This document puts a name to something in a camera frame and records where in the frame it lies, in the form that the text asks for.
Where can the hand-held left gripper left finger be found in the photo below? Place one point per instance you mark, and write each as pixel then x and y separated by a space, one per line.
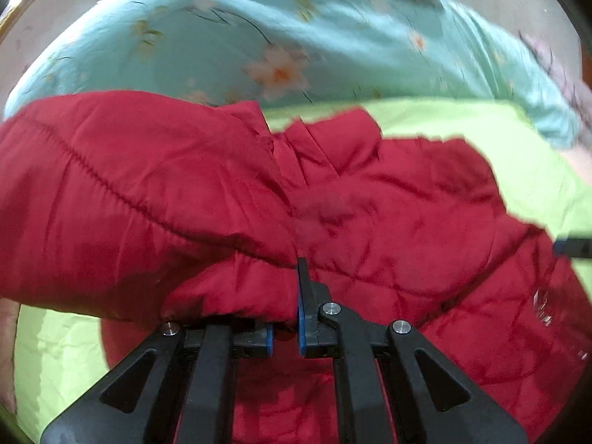
pixel 267 338

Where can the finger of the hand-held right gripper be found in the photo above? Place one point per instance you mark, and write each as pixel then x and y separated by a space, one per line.
pixel 576 246

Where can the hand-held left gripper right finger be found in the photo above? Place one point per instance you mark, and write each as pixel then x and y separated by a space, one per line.
pixel 301 333

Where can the red quilted blanket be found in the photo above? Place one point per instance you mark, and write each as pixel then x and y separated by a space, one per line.
pixel 194 194

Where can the pale pink bedsheet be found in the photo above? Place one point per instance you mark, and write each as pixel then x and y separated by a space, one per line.
pixel 582 159

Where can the lime green bed blanket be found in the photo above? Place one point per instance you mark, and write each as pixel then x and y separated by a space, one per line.
pixel 485 125

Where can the pink plaid pillow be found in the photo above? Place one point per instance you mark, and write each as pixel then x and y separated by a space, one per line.
pixel 557 71

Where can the teal floral quilt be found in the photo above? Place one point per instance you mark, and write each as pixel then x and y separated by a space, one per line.
pixel 231 32

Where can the gold picture frame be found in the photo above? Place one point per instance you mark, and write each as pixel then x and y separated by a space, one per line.
pixel 10 15

